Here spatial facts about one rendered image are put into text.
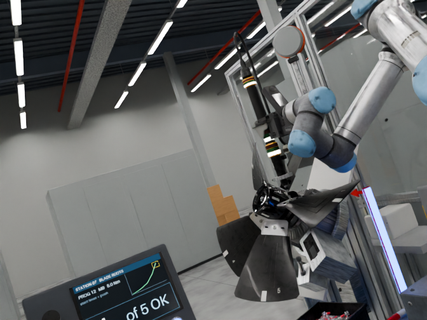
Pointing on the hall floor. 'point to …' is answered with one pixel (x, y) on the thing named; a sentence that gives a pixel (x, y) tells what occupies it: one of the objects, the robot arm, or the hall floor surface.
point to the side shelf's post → (413, 266)
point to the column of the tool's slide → (305, 82)
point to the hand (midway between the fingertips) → (259, 123)
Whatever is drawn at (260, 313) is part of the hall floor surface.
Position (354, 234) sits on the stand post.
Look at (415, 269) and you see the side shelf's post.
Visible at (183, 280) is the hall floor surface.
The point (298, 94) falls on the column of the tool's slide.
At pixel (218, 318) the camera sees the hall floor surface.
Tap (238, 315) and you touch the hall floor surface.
